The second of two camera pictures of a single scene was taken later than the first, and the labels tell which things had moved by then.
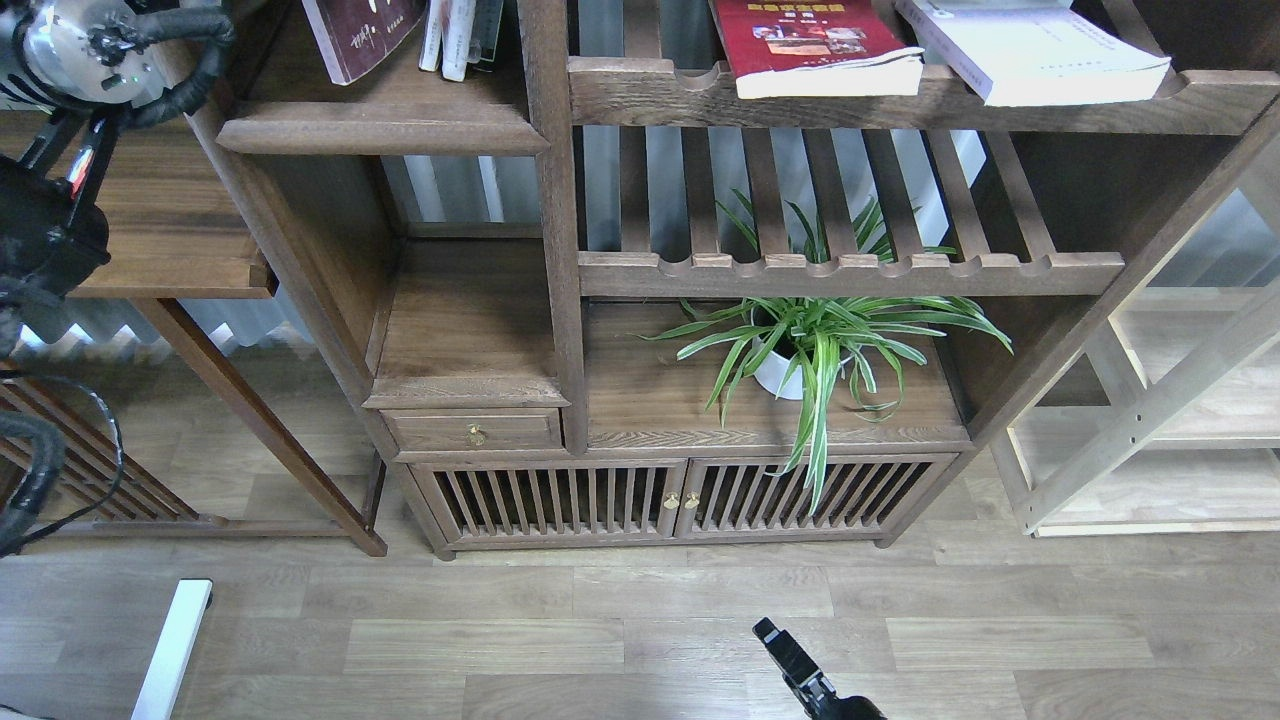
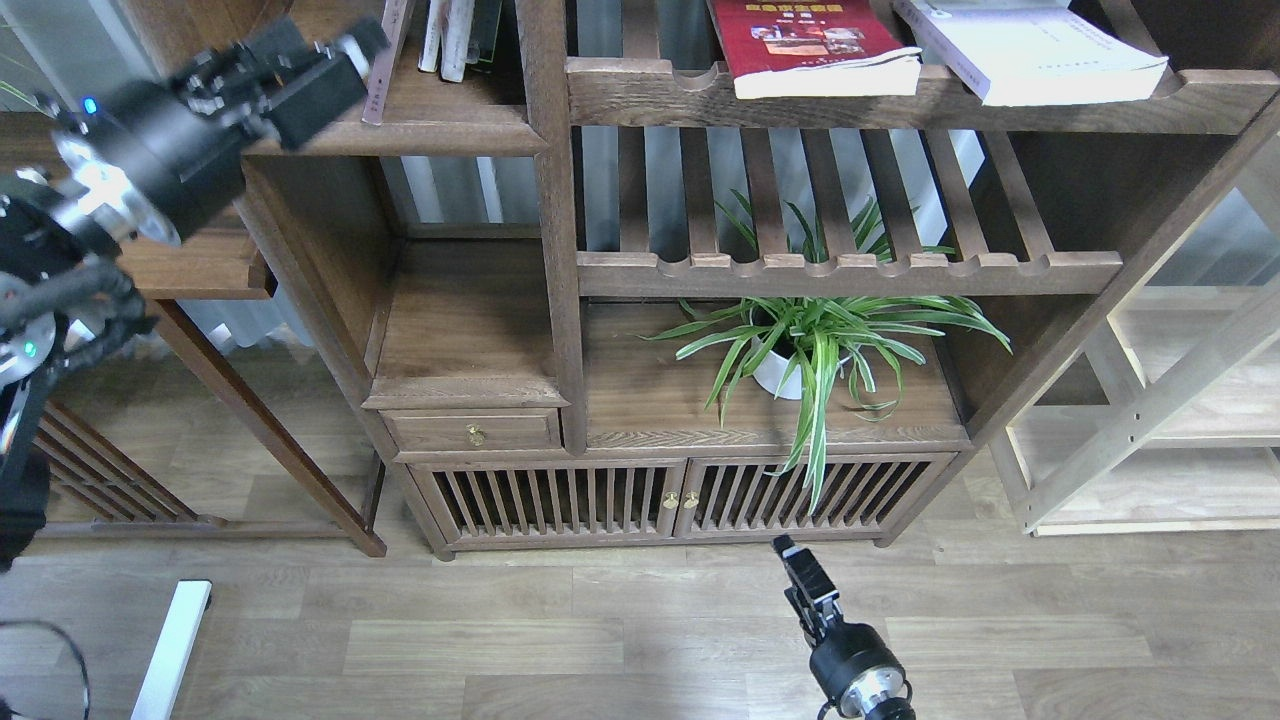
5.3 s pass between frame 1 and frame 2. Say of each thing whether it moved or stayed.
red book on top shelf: stayed
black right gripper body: moved
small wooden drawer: stayed
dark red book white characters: moved
